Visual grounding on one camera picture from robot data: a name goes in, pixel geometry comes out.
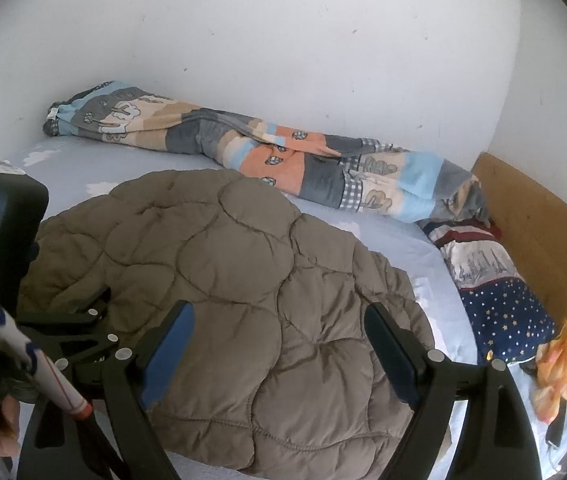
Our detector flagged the wooden headboard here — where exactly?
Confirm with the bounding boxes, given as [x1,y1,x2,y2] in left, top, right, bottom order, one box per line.
[471,152,567,461]

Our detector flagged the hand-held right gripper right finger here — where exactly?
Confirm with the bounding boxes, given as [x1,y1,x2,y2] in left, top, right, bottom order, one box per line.
[363,302,544,480]

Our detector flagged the patchwork cartoon blanket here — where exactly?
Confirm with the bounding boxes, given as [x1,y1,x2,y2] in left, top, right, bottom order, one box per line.
[43,80,489,223]

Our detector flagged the dark patterned cloth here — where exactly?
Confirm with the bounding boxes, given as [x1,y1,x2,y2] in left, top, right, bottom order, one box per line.
[546,400,567,450]

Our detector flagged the navy starry castle print pillow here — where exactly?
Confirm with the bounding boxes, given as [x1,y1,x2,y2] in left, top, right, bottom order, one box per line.
[421,217,561,366]

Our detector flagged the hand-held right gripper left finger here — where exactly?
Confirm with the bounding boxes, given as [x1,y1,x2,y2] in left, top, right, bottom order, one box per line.
[16,300,196,480]

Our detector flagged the orange floral cloth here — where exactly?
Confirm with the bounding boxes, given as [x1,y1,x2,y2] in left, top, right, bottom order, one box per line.
[533,322,567,423]

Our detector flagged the olive puffer jacket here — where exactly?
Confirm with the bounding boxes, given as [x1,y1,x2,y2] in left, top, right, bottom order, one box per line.
[16,169,437,478]

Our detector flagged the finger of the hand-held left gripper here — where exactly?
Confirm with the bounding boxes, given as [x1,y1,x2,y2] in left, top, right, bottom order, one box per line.
[17,302,114,328]
[38,330,125,396]

